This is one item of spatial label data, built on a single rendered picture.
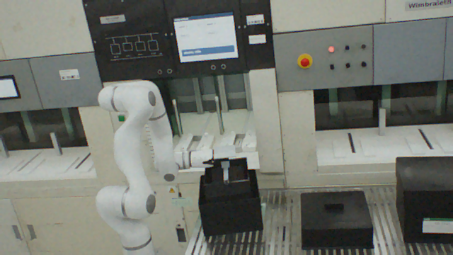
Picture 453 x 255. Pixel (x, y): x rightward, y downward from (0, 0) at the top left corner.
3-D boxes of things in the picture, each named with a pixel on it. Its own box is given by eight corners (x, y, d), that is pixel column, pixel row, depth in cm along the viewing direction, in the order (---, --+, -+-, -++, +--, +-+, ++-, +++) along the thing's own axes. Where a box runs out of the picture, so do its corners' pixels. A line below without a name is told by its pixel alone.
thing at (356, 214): (301, 250, 186) (299, 224, 181) (300, 210, 213) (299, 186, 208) (374, 248, 181) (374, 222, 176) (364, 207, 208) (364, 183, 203)
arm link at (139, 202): (124, 213, 176) (161, 217, 171) (106, 219, 165) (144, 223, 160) (124, 87, 176) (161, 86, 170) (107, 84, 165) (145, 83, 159)
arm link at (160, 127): (163, 125, 179) (181, 183, 195) (165, 105, 192) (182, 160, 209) (141, 129, 180) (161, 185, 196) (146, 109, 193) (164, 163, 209)
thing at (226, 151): (210, 199, 225) (202, 142, 213) (250, 195, 225) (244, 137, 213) (209, 227, 203) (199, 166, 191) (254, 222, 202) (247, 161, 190)
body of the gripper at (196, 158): (190, 161, 209) (214, 159, 209) (189, 172, 200) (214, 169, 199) (187, 147, 206) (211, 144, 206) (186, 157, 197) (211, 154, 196)
